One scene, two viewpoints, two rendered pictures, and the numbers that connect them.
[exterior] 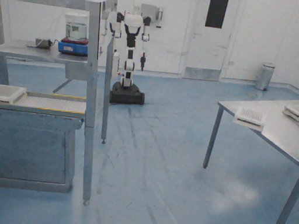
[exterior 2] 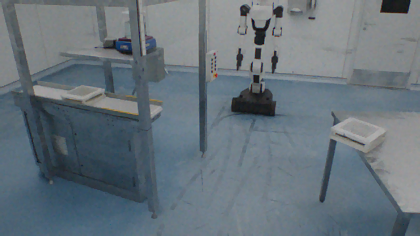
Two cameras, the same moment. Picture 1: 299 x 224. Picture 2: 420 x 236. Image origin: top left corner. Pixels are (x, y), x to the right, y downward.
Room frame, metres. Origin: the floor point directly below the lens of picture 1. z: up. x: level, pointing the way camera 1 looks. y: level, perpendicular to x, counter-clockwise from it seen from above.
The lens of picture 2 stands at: (0.11, -0.83, 1.75)
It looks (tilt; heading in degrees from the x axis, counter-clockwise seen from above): 25 degrees down; 27
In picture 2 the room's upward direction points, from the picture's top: straight up
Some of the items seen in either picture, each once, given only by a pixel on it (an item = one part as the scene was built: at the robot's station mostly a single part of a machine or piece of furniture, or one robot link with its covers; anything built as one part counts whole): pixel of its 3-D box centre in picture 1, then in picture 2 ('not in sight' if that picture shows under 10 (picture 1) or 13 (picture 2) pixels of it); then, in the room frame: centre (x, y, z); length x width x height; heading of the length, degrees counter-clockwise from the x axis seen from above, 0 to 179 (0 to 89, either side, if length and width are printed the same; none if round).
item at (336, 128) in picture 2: (250, 115); (359, 130); (2.03, -0.88, 0.88); 0.25 x 0.24 x 0.02; 157
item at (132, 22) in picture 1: (132, 23); (261, 16); (4.13, 0.45, 1.23); 0.34 x 0.30 x 0.36; 102
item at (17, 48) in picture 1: (48, 52); (111, 52); (1.75, 0.76, 1.24); 0.62 x 0.38 x 0.04; 94
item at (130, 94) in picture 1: (125, 87); (256, 93); (4.10, 0.45, 0.19); 0.64 x 0.52 x 0.33; 12
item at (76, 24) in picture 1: (76, 25); (134, 23); (1.81, 0.59, 1.44); 0.15 x 0.15 x 0.19
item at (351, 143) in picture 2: (249, 120); (357, 137); (2.03, -0.88, 0.83); 0.24 x 0.24 x 0.02; 67
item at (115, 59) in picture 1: (115, 65); (211, 65); (2.65, 0.43, 0.96); 0.17 x 0.06 x 0.26; 4
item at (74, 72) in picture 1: (81, 66); (147, 65); (1.90, 0.57, 1.13); 0.22 x 0.11 x 0.20; 94
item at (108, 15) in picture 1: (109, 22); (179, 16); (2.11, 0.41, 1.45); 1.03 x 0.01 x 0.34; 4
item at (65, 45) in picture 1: (76, 45); (136, 43); (1.82, 0.59, 1.30); 0.21 x 0.20 x 0.09; 4
